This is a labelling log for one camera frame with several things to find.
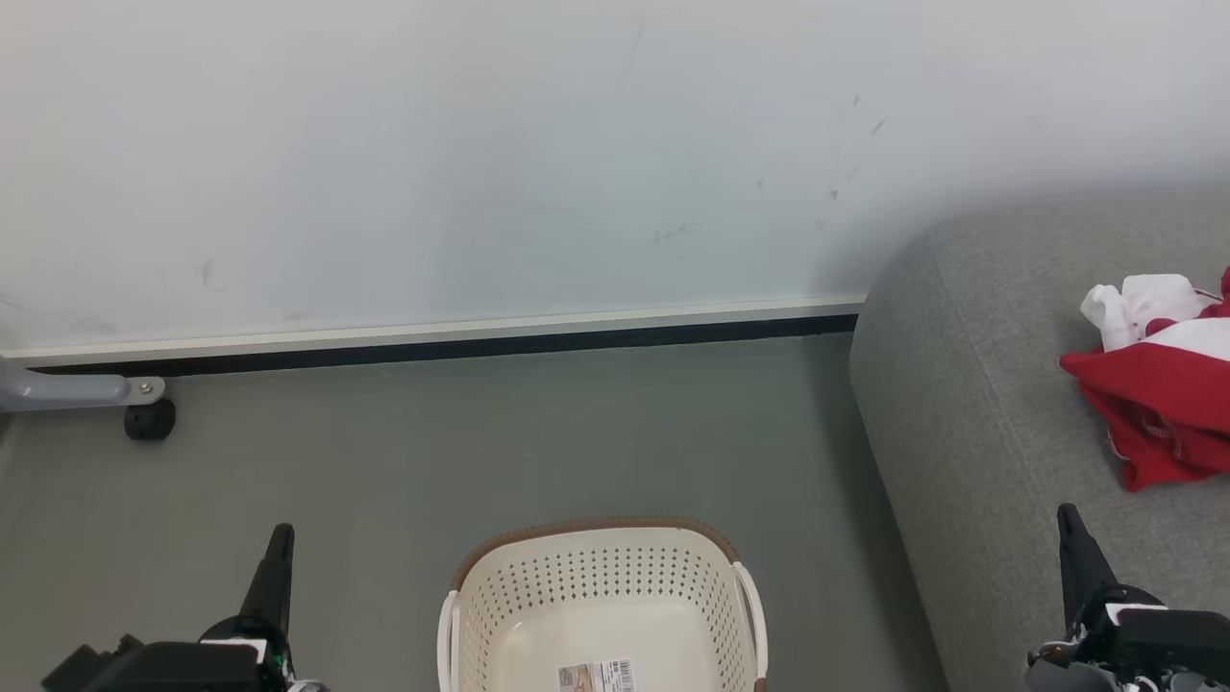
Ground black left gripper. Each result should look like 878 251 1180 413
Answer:
40 523 296 692

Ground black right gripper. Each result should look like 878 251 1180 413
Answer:
1022 503 1230 692

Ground red shorts with white stitching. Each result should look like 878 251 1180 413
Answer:
1105 408 1230 494

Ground red jersey with white stripes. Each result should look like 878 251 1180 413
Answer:
1059 267 1230 433

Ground white garment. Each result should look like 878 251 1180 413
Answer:
1079 274 1221 353

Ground grey fabric sofa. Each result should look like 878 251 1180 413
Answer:
849 195 1230 692

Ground black caster wheel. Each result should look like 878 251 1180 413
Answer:
124 398 178 442

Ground grey metal stand leg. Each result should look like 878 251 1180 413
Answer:
0 354 166 414

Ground cream perforated plastic laundry basket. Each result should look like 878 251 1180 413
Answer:
437 518 770 692

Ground white barcode label sticker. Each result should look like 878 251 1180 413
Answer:
556 658 637 692

